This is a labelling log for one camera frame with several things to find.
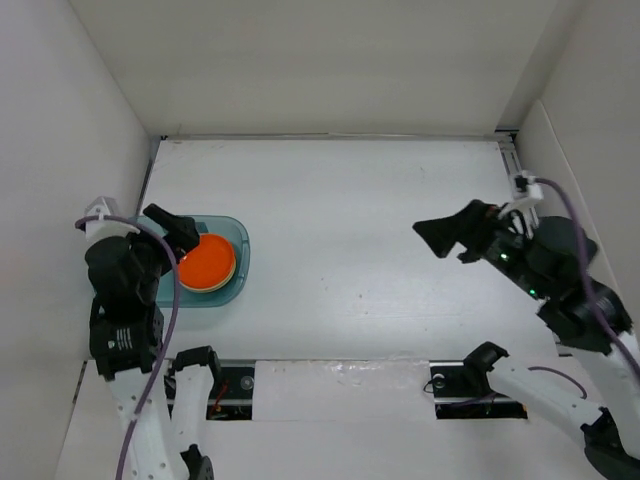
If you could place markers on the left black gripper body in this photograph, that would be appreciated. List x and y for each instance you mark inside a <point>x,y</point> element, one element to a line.
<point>156,260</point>

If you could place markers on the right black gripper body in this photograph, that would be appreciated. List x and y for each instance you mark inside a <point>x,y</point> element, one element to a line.
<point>503,249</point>

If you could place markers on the orange plate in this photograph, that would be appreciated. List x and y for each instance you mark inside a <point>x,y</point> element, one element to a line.
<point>209,266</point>

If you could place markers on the beige plate with black patch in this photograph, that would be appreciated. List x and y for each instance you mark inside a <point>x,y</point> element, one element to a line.
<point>220,289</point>

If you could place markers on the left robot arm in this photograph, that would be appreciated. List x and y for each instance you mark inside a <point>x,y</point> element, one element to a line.
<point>129,339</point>

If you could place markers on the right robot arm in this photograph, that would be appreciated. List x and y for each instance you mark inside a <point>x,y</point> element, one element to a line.
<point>591,323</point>

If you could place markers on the teal plastic bin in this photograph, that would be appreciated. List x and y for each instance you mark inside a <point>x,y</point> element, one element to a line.
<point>228,227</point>

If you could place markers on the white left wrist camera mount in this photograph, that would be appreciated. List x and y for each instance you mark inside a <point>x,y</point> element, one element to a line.
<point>99,229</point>

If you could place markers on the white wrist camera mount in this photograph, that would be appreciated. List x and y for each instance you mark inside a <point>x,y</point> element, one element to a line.
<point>99,229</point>
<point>526,192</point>

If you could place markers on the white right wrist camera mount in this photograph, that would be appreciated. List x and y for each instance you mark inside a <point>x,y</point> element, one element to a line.
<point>526,192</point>

